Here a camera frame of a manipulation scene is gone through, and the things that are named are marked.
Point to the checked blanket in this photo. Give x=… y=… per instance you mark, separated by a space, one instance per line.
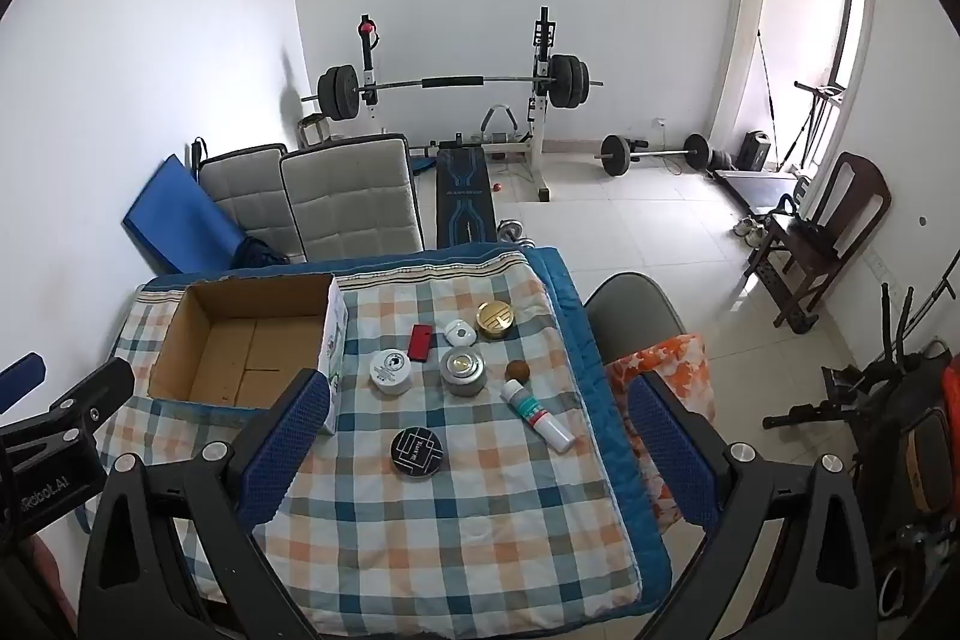
x=465 y=535

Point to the white tube bottle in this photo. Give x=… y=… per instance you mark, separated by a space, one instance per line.
x=536 y=413

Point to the dark wooden chair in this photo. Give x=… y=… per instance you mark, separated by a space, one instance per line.
x=855 y=197

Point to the cardboard box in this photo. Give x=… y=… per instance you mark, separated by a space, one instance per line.
x=225 y=310

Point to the pair of white shoes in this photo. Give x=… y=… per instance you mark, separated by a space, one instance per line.
x=750 y=229

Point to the chrome dumbbell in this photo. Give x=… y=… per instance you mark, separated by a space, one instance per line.
x=514 y=230

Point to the black exercise bike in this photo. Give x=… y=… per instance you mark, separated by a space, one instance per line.
x=900 y=400

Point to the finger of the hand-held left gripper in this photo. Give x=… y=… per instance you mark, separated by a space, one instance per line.
x=82 y=396
x=21 y=374

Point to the brown ball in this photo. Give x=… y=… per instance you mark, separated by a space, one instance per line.
x=517 y=371

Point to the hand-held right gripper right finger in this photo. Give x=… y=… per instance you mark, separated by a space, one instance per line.
x=671 y=460

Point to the black speaker box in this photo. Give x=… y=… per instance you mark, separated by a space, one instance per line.
x=756 y=151

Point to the short barbell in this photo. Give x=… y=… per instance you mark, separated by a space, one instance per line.
x=616 y=154

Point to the red lighter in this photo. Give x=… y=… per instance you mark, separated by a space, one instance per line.
x=421 y=342

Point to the black weight bench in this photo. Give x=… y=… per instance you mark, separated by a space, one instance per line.
x=465 y=197

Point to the long barbell with black plates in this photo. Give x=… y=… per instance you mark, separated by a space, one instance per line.
x=341 y=93

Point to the white door frame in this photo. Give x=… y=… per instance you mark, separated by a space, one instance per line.
x=731 y=48

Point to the grey chair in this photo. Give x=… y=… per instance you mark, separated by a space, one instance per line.
x=630 y=310

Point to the blue exercise mat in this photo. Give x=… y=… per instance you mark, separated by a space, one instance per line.
x=180 y=220

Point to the dark blue bag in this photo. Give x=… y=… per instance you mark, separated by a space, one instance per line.
x=259 y=254

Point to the silver metallic cap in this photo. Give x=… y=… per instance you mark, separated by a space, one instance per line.
x=463 y=371

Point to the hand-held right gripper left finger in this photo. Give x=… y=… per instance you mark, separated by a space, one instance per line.
x=285 y=452

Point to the white printed round tin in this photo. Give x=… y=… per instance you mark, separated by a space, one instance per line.
x=391 y=371

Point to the gold round tin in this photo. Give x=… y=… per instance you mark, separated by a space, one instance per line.
x=496 y=320

